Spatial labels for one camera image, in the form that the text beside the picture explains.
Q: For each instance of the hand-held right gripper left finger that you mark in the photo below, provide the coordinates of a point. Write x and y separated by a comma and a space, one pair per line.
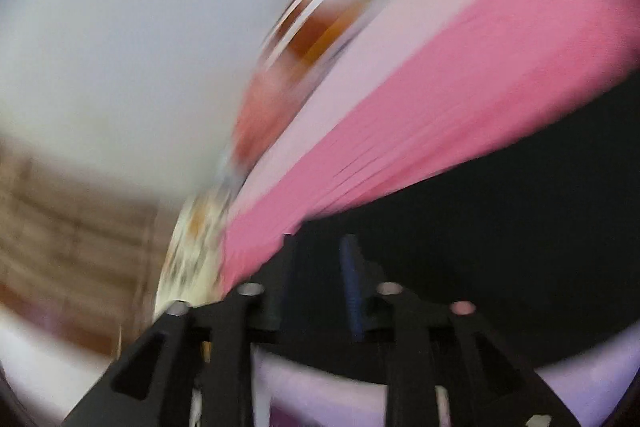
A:
286, 279

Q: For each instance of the floral patterned cloth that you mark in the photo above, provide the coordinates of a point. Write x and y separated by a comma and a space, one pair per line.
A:
192, 252

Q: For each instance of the black pants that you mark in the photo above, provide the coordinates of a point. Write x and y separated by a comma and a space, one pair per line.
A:
500, 232

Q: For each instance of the brown wooden furniture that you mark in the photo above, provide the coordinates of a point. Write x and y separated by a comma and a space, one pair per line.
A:
65, 232

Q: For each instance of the pink bed sheet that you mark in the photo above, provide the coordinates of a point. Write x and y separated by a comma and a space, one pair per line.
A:
400, 107

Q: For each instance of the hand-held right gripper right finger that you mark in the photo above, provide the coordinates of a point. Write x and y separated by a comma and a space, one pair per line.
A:
353, 287

